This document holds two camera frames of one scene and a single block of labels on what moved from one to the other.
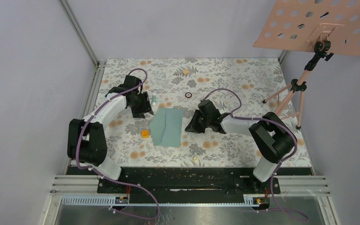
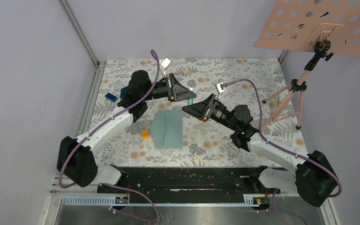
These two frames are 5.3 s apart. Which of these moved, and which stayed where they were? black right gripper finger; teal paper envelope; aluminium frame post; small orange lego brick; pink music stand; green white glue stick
Moved: green white glue stick; black right gripper finger
Stayed: aluminium frame post; small orange lego brick; teal paper envelope; pink music stand
